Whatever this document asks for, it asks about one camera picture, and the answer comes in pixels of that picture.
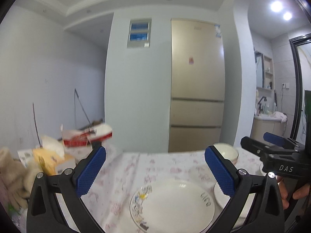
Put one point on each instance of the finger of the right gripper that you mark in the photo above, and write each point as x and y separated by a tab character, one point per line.
274	139

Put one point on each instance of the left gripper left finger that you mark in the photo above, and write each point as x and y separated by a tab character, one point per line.
44	213

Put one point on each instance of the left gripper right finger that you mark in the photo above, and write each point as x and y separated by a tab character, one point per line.
266	213

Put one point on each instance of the white bowl pink stripes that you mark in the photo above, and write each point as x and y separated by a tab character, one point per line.
227	151

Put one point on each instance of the large cartoon cat plate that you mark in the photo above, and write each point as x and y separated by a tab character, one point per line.
222	201

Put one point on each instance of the small cartoon life plate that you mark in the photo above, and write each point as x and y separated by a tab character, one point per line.
172	206

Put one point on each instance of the right hand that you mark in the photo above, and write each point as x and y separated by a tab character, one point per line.
299	194

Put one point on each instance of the bathroom vanity cabinet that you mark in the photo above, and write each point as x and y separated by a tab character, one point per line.
274	123

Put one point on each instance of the black faucet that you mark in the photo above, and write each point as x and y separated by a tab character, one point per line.
261	104

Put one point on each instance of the beige plush toy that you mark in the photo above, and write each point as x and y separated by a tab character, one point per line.
18	179

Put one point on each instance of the yellow tissue box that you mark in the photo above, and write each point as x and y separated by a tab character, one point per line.
52	158

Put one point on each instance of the red white cardboard box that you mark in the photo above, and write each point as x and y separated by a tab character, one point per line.
81	138

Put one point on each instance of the white pink print tablecloth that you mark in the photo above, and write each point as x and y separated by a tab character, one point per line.
122	174

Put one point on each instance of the beige refrigerator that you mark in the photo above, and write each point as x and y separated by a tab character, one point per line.
198	85

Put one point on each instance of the black door frame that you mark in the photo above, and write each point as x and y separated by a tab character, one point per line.
295	43

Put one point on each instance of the wall electrical panel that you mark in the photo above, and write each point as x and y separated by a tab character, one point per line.
139	33

